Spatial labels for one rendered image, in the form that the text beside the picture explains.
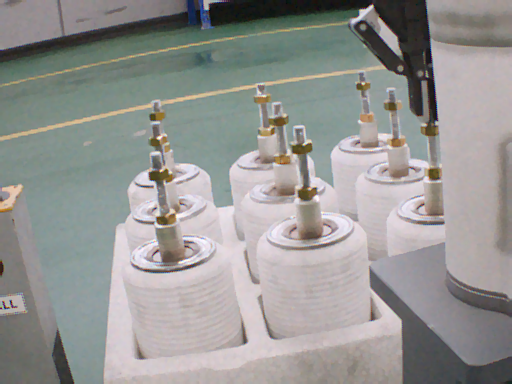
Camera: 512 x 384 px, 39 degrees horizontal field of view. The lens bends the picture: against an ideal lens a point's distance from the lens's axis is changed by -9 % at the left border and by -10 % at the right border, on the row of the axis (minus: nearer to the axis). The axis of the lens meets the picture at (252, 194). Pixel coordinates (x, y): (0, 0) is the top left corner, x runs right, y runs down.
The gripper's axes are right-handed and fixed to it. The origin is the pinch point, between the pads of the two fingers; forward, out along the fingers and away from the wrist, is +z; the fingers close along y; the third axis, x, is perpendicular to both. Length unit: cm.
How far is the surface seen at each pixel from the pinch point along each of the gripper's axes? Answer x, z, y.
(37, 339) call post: -1.9, 17.0, 38.1
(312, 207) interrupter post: 0.5, 7.7, 11.5
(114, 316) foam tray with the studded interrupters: -5.1, 17.2, 30.4
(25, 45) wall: -515, 25, 121
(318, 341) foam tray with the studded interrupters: 6.2, 17.3, 13.1
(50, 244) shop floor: -79, 35, 49
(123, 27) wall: -523, 28, 43
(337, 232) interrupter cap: 1.4, 9.9, 9.8
